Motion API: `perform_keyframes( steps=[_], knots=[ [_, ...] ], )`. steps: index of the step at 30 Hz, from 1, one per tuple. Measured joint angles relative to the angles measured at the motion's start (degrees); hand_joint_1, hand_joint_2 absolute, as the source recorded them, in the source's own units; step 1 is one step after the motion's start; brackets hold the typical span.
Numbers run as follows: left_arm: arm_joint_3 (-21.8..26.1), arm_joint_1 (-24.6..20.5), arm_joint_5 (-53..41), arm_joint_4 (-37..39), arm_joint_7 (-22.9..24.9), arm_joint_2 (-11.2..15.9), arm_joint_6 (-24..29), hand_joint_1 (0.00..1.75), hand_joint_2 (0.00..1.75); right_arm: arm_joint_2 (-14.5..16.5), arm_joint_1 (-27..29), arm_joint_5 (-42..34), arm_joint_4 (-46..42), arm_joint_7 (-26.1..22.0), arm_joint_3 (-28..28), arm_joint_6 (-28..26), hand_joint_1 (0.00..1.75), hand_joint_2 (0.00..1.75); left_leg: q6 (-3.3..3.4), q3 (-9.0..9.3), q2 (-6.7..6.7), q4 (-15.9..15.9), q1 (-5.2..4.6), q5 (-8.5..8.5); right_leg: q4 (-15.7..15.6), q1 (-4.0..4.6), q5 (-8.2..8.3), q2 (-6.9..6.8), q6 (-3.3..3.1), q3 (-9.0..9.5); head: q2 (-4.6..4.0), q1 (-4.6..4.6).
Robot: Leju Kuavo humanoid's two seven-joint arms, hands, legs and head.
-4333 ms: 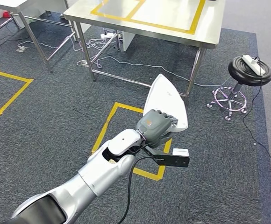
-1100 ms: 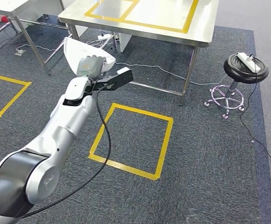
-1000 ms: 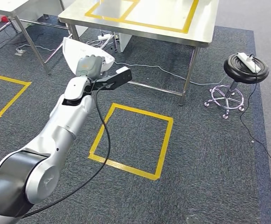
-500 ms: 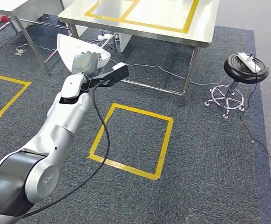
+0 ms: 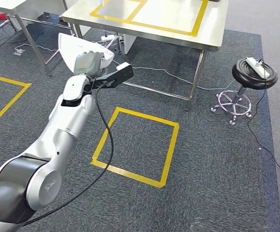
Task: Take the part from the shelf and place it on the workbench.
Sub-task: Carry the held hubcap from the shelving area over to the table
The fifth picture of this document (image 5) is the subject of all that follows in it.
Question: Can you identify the steel workbench table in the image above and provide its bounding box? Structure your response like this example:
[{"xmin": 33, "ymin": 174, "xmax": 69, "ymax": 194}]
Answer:
[{"xmin": 61, "ymin": 0, "xmax": 229, "ymax": 112}]

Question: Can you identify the white floor cable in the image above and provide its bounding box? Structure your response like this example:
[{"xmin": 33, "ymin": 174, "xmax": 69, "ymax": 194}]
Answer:
[
  {"xmin": 111, "ymin": 59, "xmax": 235, "ymax": 91},
  {"xmin": 15, "ymin": 43, "xmax": 57, "ymax": 53}
]

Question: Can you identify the black round stool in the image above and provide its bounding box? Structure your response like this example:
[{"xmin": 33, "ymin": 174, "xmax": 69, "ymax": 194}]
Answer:
[{"xmin": 211, "ymin": 58, "xmax": 278, "ymax": 126}]

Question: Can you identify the white curved plastic part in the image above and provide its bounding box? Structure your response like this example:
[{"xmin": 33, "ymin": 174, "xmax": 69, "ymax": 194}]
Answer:
[{"xmin": 57, "ymin": 32, "xmax": 115, "ymax": 77}]

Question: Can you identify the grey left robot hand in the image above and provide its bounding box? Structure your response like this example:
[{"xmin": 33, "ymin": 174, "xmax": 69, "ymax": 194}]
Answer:
[{"xmin": 73, "ymin": 51, "xmax": 108, "ymax": 78}]

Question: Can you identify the black power cable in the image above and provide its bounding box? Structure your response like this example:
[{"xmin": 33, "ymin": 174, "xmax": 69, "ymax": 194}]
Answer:
[{"xmin": 247, "ymin": 59, "xmax": 280, "ymax": 177}]

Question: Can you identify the white cabinet panel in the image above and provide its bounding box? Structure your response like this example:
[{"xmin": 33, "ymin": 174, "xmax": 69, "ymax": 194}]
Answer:
[{"xmin": 123, "ymin": 33, "xmax": 137, "ymax": 55}]

